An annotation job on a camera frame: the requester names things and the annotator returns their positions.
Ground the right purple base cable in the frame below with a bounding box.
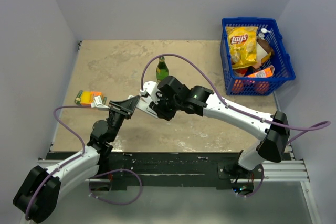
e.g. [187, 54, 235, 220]
[235, 165, 265, 198]

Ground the white cap bottle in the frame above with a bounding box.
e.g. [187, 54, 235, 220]
[258, 28, 270, 40]

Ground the brown white snack package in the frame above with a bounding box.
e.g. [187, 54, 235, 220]
[256, 38, 275, 63]

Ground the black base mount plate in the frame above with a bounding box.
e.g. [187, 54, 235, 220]
[46, 150, 293, 191]

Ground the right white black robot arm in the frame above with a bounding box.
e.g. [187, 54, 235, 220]
[142, 76, 290, 178]

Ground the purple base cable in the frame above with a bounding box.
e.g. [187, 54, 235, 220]
[88, 168, 144, 206]
[235, 165, 265, 198]

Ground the blue plastic basket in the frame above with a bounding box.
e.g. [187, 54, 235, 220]
[220, 17, 296, 95]

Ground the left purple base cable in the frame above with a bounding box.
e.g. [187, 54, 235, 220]
[88, 168, 144, 206]

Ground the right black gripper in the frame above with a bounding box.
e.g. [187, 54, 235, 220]
[150, 91, 181, 121]

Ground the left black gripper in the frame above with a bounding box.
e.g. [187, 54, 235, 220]
[107, 95, 140, 142]

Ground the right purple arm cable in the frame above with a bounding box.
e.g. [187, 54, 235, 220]
[141, 54, 331, 146]

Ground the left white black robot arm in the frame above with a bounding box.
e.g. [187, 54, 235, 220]
[13, 96, 140, 223]

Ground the yellow chips bag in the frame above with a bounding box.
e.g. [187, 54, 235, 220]
[225, 26, 258, 69]

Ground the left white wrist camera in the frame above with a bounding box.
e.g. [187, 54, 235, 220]
[91, 95, 109, 111]

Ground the orange carton box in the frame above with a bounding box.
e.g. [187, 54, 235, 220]
[247, 65, 275, 78]

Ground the green glass bottle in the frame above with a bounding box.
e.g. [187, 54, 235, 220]
[156, 56, 169, 82]

